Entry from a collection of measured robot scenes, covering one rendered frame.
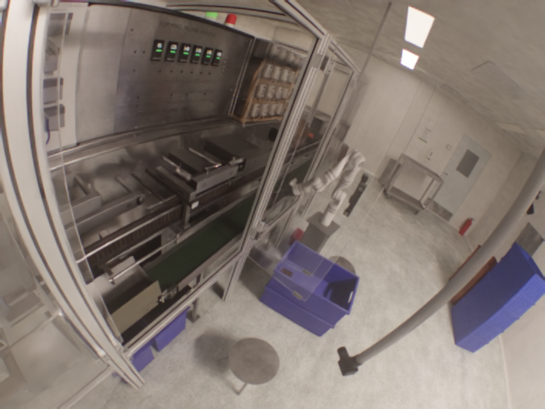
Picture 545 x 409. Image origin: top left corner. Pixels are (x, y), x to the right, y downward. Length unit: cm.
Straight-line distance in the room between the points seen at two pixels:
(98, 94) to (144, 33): 30
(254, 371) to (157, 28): 171
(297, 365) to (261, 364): 42
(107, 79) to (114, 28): 20
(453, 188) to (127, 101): 630
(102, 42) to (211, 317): 170
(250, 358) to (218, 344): 34
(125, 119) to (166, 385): 145
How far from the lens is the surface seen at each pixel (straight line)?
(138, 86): 108
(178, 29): 114
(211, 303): 183
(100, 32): 97
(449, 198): 643
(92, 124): 103
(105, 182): 108
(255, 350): 146
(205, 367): 164
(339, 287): 203
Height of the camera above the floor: 158
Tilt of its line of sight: 32 degrees down
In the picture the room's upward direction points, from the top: 22 degrees clockwise
